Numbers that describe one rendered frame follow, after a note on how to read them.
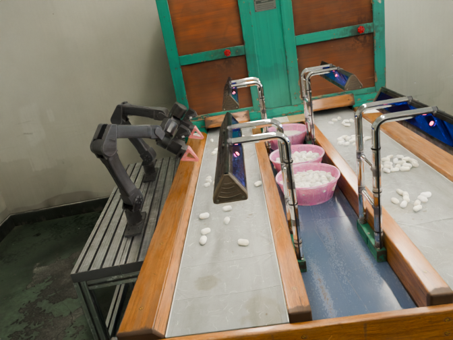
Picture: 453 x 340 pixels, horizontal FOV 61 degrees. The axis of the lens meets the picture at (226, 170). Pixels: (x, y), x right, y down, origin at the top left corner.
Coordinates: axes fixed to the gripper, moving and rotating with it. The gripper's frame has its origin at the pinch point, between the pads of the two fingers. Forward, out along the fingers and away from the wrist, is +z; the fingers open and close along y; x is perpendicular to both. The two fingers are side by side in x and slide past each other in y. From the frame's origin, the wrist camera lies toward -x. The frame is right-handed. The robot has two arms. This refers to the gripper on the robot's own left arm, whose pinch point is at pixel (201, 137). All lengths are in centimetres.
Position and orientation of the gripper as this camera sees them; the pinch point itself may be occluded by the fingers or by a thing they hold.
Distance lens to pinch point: 213.4
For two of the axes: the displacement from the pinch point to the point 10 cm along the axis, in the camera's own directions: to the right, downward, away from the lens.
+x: -5.1, 8.0, 3.1
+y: 0.1, -3.6, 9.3
